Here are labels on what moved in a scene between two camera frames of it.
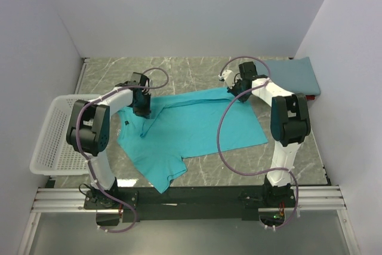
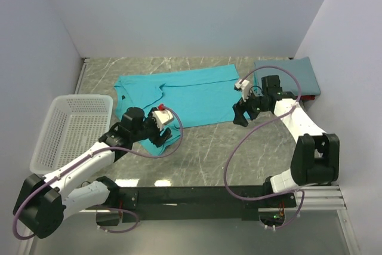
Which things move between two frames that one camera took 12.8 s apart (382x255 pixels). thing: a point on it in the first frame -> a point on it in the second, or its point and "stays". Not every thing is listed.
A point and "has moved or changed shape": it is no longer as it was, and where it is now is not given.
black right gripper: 232,89 -> 239,109
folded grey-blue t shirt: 296,75 stays
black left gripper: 145,111 -> 158,139
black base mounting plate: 188,202 stays
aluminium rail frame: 308,198 stays
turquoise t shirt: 182,126 has moved or changed shape
